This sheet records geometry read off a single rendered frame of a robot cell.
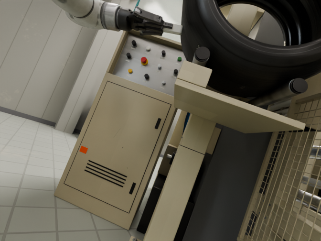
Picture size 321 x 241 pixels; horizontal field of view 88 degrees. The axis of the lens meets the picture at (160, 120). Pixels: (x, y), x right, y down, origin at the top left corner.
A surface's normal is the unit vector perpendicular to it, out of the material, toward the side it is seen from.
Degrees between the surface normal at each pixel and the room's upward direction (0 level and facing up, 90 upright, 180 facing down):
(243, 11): 90
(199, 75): 90
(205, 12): 97
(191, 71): 90
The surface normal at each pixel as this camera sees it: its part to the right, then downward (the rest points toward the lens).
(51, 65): 0.55, 0.15
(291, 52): -0.06, 0.08
